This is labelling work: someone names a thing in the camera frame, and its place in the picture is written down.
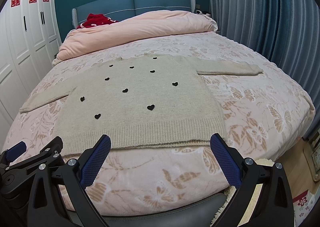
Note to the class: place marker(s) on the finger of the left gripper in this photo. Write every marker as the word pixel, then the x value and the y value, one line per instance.
pixel 55 146
pixel 16 151

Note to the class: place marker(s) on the white wardrobe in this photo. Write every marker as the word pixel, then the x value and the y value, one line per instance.
pixel 30 40

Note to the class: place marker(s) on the pink folded duvet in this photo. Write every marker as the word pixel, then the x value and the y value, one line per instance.
pixel 147 25

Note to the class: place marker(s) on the blue upholstered headboard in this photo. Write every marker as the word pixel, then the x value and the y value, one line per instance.
pixel 123 9

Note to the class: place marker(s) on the red garment on bed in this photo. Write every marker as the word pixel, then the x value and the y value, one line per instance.
pixel 94 20

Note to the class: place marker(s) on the beige knit heart sweater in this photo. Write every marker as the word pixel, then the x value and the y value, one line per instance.
pixel 149 101

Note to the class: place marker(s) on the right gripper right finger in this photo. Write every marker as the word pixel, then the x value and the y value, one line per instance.
pixel 242 173

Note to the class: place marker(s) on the blue grey curtain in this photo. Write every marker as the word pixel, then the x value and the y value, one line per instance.
pixel 286 32

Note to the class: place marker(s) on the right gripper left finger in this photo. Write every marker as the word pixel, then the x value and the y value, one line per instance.
pixel 78 174

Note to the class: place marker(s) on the pink floral bed sheet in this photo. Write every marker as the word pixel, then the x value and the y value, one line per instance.
pixel 264 116

